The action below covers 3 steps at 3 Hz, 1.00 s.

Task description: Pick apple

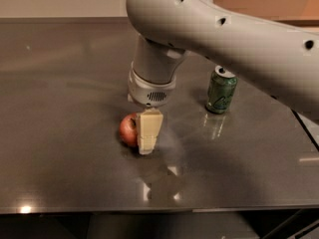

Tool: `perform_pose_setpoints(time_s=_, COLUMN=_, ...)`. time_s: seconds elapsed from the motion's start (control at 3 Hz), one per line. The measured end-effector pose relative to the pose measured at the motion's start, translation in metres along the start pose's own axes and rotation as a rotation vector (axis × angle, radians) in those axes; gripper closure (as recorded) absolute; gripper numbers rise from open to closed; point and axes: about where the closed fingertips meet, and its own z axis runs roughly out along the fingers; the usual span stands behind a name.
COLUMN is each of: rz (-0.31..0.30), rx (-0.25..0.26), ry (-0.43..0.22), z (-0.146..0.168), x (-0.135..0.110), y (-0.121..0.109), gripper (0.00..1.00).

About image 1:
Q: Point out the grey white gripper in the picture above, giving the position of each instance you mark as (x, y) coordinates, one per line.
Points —
(150, 93)

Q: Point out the red apple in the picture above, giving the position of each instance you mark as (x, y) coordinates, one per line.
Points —
(128, 130)

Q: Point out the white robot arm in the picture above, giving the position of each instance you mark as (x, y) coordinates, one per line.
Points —
(278, 59)

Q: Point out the green soda can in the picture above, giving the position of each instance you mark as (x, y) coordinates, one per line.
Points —
(221, 89)

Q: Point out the grey side table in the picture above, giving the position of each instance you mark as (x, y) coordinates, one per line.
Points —
(308, 131)

